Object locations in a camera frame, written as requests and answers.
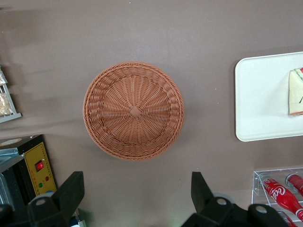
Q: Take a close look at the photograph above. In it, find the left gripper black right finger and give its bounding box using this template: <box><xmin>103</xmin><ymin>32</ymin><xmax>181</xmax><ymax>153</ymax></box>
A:
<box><xmin>182</xmin><ymin>171</ymin><xmax>292</xmax><ymax>227</ymax></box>

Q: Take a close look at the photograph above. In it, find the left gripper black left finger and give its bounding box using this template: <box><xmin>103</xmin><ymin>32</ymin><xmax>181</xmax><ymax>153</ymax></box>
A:
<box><xmin>27</xmin><ymin>171</ymin><xmax>85</xmax><ymax>227</ymax></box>

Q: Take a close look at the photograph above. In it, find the triangular sandwich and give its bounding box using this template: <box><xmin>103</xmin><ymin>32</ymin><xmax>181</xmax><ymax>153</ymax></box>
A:
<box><xmin>288</xmin><ymin>67</ymin><xmax>303</xmax><ymax>116</ymax></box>

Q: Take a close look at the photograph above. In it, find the grey snack tray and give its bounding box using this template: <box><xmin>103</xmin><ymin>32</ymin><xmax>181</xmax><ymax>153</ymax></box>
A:
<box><xmin>0</xmin><ymin>65</ymin><xmax>22</xmax><ymax>123</ymax></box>

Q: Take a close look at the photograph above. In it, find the brown round wicker basket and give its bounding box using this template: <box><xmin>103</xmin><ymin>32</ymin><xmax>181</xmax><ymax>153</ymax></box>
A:
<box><xmin>82</xmin><ymin>61</ymin><xmax>185</xmax><ymax>161</ymax></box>

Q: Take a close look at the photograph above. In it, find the beige rectangular tray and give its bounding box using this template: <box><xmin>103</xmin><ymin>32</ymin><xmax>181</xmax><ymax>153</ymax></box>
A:
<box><xmin>234</xmin><ymin>51</ymin><xmax>303</xmax><ymax>142</ymax></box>

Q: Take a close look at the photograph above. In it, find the black food warmer appliance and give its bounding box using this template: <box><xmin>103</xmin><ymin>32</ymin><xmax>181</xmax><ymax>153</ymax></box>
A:
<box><xmin>0</xmin><ymin>134</ymin><xmax>58</xmax><ymax>211</ymax></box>

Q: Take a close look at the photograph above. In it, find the clear acrylic bottle rack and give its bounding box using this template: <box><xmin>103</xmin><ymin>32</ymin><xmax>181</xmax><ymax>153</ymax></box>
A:
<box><xmin>251</xmin><ymin>167</ymin><xmax>303</xmax><ymax>227</ymax></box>

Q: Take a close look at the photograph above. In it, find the red cola bottle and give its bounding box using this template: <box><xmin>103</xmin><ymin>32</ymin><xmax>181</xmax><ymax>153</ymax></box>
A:
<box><xmin>260</xmin><ymin>175</ymin><xmax>303</xmax><ymax>217</ymax></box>
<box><xmin>278</xmin><ymin>211</ymin><xmax>299</xmax><ymax>227</ymax></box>
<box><xmin>286</xmin><ymin>173</ymin><xmax>303</xmax><ymax>197</ymax></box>

